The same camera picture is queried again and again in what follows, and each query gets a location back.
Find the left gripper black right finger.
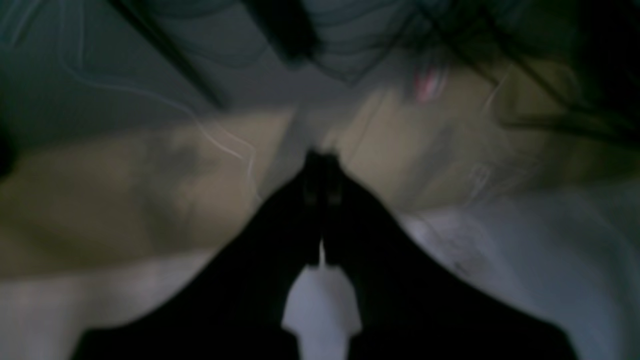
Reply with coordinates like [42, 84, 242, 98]
[322, 154, 578, 360]

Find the white power strip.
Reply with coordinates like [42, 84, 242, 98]
[412, 63, 449, 104]

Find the white cable on floor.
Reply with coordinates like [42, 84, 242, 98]
[55, 0, 261, 201]

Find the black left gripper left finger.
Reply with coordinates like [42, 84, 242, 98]
[72, 152, 323, 360]

